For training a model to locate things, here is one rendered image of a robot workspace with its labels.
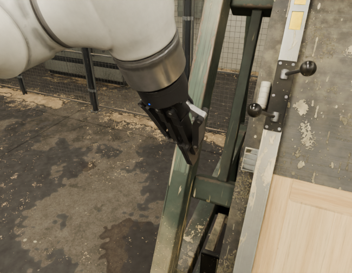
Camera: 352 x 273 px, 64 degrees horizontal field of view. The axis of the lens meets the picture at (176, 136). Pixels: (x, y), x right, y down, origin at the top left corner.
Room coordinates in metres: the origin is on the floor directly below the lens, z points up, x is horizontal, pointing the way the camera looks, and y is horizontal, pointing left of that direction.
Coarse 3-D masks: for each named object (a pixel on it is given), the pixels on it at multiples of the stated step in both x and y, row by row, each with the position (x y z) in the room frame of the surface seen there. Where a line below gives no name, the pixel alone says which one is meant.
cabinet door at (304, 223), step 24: (288, 192) 0.60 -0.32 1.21; (312, 192) 0.58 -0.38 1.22; (336, 192) 0.57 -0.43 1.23; (264, 216) 0.58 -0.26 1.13; (288, 216) 0.56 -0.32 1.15; (312, 216) 0.55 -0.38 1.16; (336, 216) 0.54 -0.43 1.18; (264, 240) 0.54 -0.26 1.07; (288, 240) 0.53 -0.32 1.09; (312, 240) 0.51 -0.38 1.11; (336, 240) 0.50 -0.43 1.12; (264, 264) 0.50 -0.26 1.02; (288, 264) 0.49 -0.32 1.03; (312, 264) 0.48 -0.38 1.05; (336, 264) 0.47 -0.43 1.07
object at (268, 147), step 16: (288, 16) 0.85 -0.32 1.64; (304, 16) 0.83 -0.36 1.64; (288, 32) 0.82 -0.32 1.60; (288, 48) 0.80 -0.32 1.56; (272, 144) 0.67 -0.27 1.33; (272, 160) 0.64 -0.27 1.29; (256, 176) 0.63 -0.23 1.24; (256, 192) 0.61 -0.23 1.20; (256, 208) 0.58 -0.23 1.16; (256, 224) 0.56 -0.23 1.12; (240, 240) 0.54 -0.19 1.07; (256, 240) 0.53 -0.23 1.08; (240, 256) 0.52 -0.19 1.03; (240, 272) 0.49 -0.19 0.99
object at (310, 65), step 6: (300, 66) 0.67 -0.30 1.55; (306, 66) 0.65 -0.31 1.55; (312, 66) 0.65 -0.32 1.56; (282, 72) 0.75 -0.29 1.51; (288, 72) 0.73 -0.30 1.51; (294, 72) 0.71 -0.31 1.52; (300, 72) 0.67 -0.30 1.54; (306, 72) 0.65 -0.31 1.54; (312, 72) 0.64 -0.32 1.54; (282, 78) 0.74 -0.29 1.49
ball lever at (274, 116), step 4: (252, 104) 0.64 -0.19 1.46; (256, 104) 0.64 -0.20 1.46; (248, 108) 0.64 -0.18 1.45; (252, 108) 0.63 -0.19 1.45; (256, 108) 0.63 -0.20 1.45; (260, 108) 0.64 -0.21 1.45; (248, 112) 0.64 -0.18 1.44; (252, 112) 0.63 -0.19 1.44; (256, 112) 0.63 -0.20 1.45; (260, 112) 0.63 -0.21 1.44; (264, 112) 0.66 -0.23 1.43; (272, 112) 0.70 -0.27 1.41; (276, 112) 0.70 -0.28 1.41; (252, 116) 0.63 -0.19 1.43; (256, 116) 0.63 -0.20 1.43; (272, 116) 0.68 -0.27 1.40; (276, 116) 0.69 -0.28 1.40; (272, 120) 0.69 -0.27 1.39; (276, 120) 0.68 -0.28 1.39
